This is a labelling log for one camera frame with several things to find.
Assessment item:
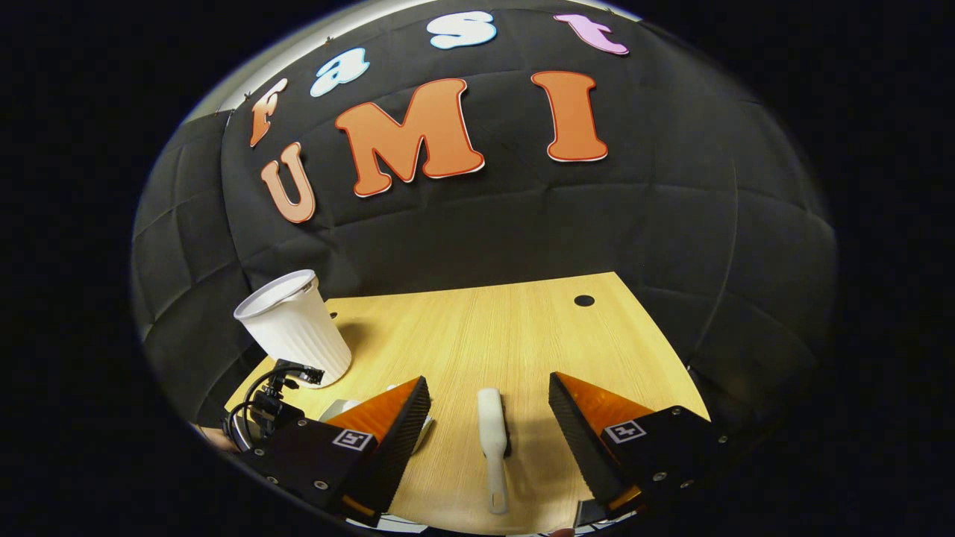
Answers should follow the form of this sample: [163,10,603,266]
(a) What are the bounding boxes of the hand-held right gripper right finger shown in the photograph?
[548,371,736,523]

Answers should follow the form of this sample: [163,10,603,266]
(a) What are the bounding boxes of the wooden desktop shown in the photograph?
[224,271,711,536]

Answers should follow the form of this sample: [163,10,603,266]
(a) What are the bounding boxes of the white plastic dustpan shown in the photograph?
[319,384,435,456]

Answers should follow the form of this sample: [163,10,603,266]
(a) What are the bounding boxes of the white ribbed garbage bin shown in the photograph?
[234,269,353,389]

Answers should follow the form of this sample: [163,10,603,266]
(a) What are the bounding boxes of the small white broom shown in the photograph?
[477,388,512,515]

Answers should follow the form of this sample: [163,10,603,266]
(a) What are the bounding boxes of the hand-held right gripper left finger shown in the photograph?
[250,375,432,527]

